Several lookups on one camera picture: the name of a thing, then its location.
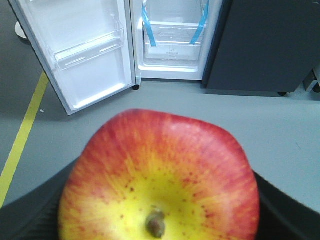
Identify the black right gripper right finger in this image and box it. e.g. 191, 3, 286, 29
254, 173, 320, 240

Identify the dark grey fridge body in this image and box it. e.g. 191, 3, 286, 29
129, 0, 320, 94

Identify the clear lower door bin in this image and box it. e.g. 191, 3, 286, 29
54, 28, 125, 71

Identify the metal stand with round base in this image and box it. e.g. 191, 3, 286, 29
14, 21, 28, 41

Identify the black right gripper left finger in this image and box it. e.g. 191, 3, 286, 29
0, 161, 76, 240

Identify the open fridge door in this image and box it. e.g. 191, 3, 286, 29
10, 0, 139, 115

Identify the red yellow apple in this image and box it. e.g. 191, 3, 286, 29
58, 109, 260, 240

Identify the clear fridge crisper drawer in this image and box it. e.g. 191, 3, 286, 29
143, 21, 206, 62

